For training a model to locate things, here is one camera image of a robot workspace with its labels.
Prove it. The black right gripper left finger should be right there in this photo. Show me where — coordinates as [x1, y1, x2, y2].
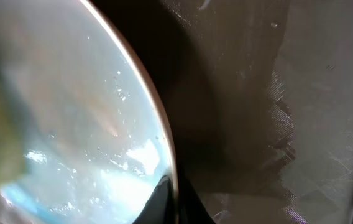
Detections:
[133, 176, 175, 224]

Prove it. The dark brown serving tray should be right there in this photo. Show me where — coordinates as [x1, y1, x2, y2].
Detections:
[95, 0, 353, 223]

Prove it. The white plate large blue smear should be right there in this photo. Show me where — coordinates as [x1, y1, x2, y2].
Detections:
[0, 0, 178, 223]

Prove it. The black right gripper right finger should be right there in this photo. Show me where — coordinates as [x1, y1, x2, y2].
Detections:
[177, 167, 215, 224]

